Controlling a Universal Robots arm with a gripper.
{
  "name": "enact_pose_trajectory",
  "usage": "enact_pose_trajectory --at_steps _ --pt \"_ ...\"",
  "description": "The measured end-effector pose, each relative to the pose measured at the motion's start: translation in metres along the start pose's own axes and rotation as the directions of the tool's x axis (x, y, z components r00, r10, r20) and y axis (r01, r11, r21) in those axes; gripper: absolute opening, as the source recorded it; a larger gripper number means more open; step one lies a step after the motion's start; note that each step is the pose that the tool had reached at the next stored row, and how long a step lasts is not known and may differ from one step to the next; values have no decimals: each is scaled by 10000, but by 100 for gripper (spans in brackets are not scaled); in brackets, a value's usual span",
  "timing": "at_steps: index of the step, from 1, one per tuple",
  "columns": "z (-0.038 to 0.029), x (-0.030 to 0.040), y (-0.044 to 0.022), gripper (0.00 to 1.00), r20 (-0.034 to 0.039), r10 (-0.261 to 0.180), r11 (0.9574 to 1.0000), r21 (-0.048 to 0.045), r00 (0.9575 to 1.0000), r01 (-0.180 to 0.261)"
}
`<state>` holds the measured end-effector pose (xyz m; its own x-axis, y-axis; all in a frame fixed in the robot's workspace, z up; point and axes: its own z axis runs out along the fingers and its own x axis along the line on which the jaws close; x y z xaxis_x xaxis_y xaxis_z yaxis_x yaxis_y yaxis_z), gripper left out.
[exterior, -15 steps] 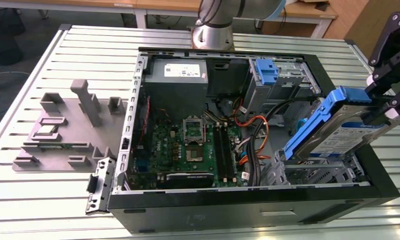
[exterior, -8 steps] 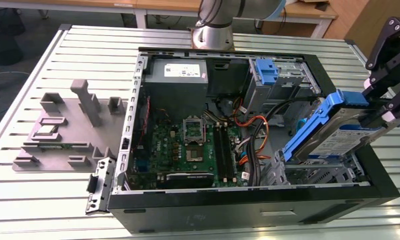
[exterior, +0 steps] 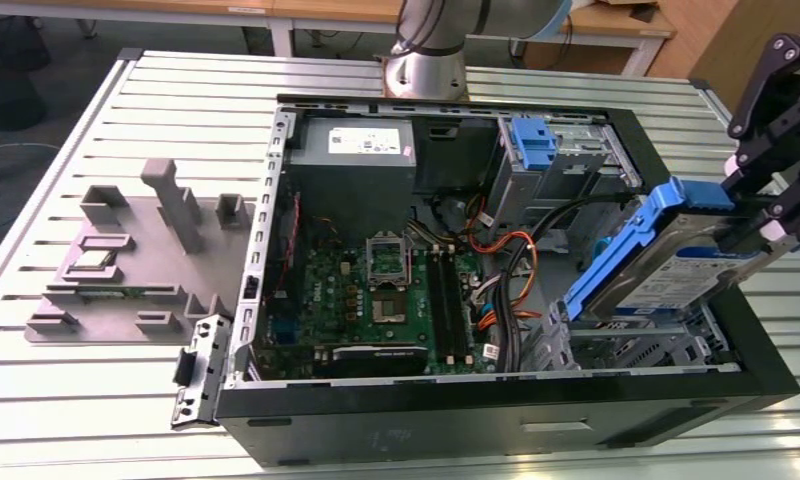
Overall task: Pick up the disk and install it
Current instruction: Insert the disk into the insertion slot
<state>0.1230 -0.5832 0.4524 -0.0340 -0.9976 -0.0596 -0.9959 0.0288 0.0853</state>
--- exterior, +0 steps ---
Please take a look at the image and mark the pale floor cable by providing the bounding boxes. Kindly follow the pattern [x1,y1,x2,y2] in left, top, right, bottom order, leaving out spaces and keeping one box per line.
[0,141,61,157]

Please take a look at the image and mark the black graphics card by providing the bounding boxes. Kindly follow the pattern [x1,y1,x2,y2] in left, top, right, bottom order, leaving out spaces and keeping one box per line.
[311,342,431,379]

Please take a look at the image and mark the orange wire bundle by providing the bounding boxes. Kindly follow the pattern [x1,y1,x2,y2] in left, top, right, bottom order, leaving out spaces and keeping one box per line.
[466,229,545,334]

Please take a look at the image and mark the grey metal drive cage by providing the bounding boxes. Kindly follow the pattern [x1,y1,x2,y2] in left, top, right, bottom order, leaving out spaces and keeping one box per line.
[492,114,645,236]

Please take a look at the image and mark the silver CPU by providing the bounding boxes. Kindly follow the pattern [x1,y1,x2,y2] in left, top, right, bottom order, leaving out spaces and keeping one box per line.
[69,249,118,271]

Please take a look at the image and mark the black RAM slot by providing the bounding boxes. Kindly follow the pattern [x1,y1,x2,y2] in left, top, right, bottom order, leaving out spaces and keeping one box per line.
[423,243,451,366]
[443,243,476,367]

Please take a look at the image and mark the blue data wire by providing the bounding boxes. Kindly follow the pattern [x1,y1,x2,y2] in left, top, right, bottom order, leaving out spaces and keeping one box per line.
[590,237,632,281]

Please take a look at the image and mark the hard disk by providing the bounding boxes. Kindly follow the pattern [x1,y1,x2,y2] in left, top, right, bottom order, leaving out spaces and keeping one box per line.
[558,175,785,321]

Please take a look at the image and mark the grey metal disk bay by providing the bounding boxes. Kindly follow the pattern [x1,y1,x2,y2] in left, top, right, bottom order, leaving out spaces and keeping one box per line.
[549,294,732,372]

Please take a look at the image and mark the CPU socket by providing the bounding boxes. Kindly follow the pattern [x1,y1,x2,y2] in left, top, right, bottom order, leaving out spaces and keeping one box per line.
[370,289,418,326]

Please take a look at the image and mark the green motherboard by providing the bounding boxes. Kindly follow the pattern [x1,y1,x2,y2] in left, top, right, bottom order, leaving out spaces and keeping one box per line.
[251,239,501,376]

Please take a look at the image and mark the black cable bundle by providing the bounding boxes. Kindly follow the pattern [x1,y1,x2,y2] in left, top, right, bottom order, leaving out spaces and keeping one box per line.
[492,192,641,374]

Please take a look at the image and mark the black open PC case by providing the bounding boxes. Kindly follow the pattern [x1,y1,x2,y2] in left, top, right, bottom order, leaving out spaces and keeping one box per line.
[211,92,800,469]

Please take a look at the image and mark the wooden cabinet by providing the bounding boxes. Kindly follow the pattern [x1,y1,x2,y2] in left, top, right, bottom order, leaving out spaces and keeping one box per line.
[652,0,800,141]

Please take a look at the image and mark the grey power supply unit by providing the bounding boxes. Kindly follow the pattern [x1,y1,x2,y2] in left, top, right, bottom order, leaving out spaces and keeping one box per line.
[282,117,419,246]

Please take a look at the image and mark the blue plastic drive latch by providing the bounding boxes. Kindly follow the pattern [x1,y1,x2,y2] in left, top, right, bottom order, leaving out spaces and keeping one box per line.
[509,118,558,171]

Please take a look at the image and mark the yellow black power wires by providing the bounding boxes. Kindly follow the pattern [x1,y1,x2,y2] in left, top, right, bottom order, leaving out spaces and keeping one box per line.
[403,217,461,246]

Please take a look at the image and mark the metal socket cover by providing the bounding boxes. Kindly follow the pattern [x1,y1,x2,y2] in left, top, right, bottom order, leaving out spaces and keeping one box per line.
[363,232,414,294]

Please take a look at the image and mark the green RAM stick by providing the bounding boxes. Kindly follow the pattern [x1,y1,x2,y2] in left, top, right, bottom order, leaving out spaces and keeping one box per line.
[78,287,145,301]

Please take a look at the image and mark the grey white wire bundle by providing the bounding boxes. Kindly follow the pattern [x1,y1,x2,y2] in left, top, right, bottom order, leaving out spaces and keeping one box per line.
[466,274,508,307]

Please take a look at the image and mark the brown cardboard box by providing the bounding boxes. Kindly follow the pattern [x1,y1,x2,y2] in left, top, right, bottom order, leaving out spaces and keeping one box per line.
[596,0,665,24]

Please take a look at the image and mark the grey slot retainer bracket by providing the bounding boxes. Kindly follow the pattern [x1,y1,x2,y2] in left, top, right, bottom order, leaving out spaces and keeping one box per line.
[169,312,235,431]

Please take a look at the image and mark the grey parts rack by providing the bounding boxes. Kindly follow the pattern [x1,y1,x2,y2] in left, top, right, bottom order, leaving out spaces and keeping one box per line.
[22,158,258,346]

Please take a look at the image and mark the wooden desk white frame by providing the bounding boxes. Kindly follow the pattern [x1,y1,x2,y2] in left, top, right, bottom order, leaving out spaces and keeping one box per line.
[0,0,678,76]

